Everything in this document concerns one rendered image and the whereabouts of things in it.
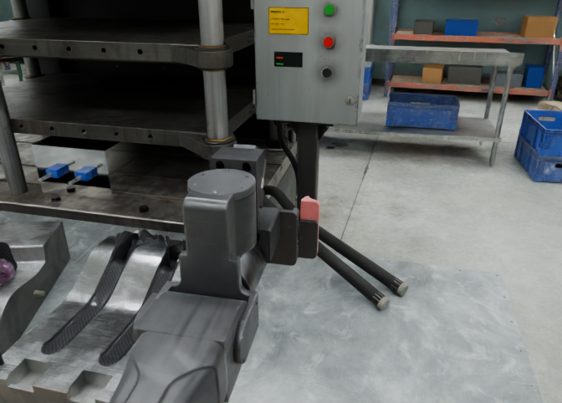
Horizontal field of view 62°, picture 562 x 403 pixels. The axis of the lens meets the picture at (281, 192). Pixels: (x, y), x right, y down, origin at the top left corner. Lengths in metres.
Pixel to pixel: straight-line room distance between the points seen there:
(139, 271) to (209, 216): 0.64
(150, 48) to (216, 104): 0.26
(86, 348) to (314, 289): 0.50
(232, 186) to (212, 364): 0.14
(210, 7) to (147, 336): 1.00
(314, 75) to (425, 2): 5.80
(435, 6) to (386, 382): 6.43
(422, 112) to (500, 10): 3.13
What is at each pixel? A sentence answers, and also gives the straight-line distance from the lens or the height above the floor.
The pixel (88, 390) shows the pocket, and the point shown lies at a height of 0.86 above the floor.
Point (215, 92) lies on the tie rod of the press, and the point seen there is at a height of 1.18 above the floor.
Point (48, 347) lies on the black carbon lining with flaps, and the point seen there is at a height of 0.89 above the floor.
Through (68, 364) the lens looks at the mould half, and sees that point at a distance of 0.87.
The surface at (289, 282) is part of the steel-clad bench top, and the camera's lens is 1.12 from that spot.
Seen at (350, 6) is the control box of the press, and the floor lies 1.39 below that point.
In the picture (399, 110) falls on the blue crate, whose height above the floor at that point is 0.40.
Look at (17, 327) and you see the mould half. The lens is 1.09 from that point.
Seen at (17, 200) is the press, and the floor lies 0.79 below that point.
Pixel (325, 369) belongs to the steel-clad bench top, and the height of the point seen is 0.80.
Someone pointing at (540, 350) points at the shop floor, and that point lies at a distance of 2.39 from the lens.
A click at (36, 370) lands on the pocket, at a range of 0.92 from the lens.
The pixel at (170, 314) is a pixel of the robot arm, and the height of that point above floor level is 1.23.
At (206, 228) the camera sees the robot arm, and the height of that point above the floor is 1.28.
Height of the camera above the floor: 1.46
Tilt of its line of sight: 25 degrees down
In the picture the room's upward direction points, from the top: straight up
